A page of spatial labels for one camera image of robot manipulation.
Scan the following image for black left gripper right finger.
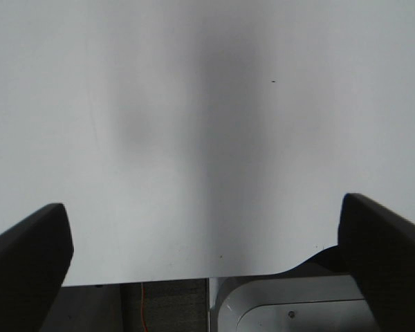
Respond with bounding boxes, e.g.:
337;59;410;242
338;194;415;331

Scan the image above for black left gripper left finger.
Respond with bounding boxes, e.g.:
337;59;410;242
0;203;74;331

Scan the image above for orange floor cable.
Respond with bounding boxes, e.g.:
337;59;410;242
140;282;149;332

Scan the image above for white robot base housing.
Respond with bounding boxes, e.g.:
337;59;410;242
210;275;380;331

